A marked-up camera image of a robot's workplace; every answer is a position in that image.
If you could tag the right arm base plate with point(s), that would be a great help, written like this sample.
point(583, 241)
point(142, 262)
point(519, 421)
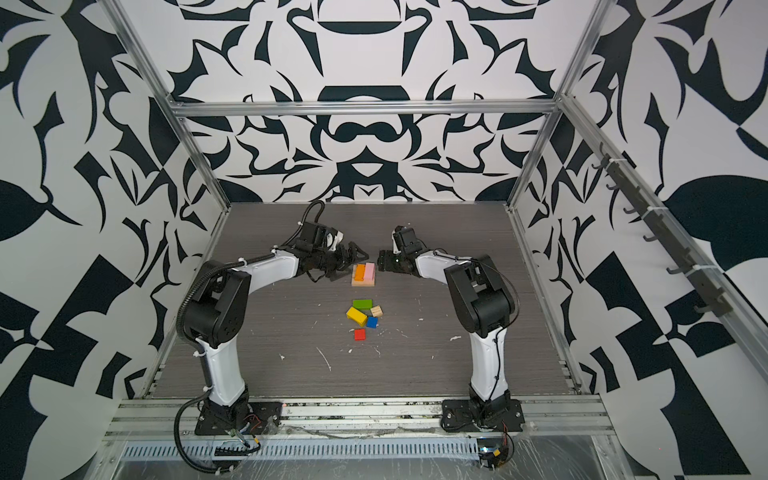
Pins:
point(469, 415)

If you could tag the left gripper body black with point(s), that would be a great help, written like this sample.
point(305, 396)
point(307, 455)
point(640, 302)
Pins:
point(324, 258)

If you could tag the small green circuit board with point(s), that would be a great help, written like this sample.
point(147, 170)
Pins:
point(495, 452)

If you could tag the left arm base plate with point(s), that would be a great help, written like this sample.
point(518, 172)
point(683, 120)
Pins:
point(252, 418)

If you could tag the green wood block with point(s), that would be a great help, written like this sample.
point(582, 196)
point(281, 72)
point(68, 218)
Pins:
point(363, 304)

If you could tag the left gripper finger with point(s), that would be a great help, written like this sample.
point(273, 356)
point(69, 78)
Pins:
point(335, 269)
point(352, 252)

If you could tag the pink wood block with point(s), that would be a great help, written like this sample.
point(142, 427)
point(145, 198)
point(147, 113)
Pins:
point(369, 272)

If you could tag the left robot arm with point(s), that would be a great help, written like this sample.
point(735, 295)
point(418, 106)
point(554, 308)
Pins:
point(212, 312)

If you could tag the yellow wood block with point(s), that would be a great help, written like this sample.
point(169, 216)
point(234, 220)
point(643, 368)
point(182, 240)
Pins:
point(357, 316)

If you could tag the orange wood block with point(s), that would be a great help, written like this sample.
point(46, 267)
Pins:
point(359, 273)

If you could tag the black hook rail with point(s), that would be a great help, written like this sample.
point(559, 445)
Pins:
point(667, 231)

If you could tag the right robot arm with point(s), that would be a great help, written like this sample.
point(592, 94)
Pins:
point(484, 305)

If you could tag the natural wood block front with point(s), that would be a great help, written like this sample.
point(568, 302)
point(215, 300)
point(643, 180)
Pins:
point(361, 284)

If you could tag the white cable duct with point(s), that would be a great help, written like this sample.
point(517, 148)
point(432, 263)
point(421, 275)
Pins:
point(340, 449)

